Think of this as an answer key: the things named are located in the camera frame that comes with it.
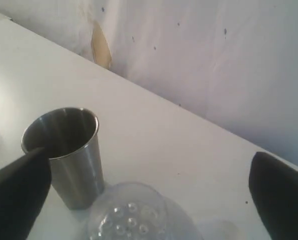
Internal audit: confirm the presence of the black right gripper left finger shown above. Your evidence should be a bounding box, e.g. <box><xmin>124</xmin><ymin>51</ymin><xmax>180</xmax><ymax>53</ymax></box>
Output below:
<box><xmin>0</xmin><ymin>148</ymin><xmax>51</xmax><ymax>240</ymax></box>

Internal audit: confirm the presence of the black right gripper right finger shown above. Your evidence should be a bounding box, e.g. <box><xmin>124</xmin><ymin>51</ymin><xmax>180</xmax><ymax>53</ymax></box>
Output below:
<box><xmin>248</xmin><ymin>151</ymin><xmax>298</xmax><ymax>240</ymax></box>

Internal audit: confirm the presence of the stainless steel cup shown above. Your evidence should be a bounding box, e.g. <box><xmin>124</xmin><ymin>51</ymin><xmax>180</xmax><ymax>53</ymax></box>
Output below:
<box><xmin>21</xmin><ymin>107</ymin><xmax>105</xmax><ymax>210</ymax></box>

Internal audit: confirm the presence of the clear dome lid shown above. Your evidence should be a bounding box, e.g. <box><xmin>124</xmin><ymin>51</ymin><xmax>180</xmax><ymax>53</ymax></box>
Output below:
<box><xmin>88</xmin><ymin>182</ymin><xmax>202</xmax><ymax>240</ymax></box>

